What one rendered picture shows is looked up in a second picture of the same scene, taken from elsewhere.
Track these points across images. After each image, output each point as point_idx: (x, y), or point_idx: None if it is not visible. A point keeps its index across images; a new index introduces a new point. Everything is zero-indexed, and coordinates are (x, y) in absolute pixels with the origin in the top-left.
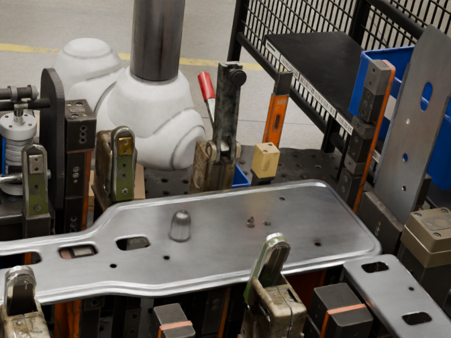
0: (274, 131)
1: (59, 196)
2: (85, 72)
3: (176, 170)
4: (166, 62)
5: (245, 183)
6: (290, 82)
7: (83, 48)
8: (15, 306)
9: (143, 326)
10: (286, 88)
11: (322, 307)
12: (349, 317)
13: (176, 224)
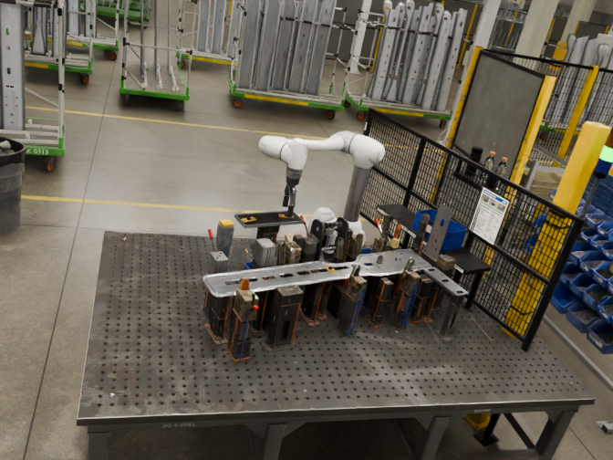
0: (397, 235)
1: (343, 253)
2: (326, 218)
3: None
4: (357, 214)
5: None
6: (402, 220)
7: (324, 211)
8: (354, 275)
9: None
10: (401, 222)
11: (420, 279)
12: (428, 281)
13: (379, 258)
